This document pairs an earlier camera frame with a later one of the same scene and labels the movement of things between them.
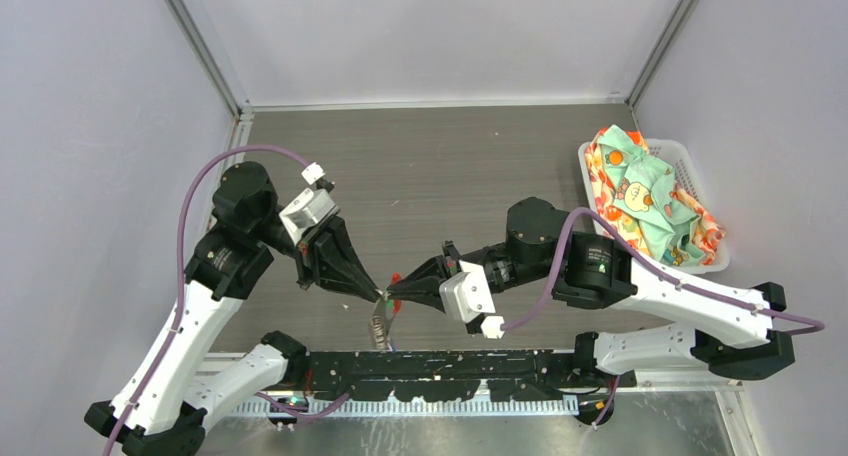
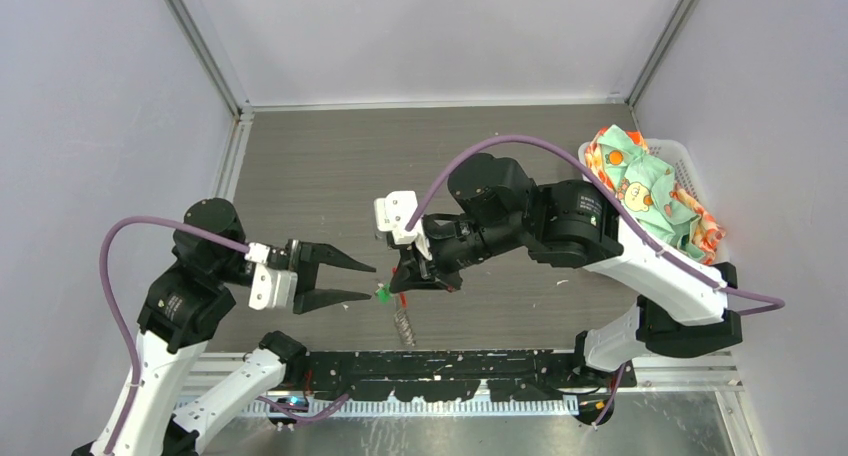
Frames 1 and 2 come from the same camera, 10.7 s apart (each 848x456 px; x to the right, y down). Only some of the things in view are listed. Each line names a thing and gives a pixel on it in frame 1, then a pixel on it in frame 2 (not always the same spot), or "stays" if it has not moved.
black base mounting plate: [455, 376] stays
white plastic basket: [675, 155] stays
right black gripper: [425, 284] → [410, 273]
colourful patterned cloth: [637, 194] stays
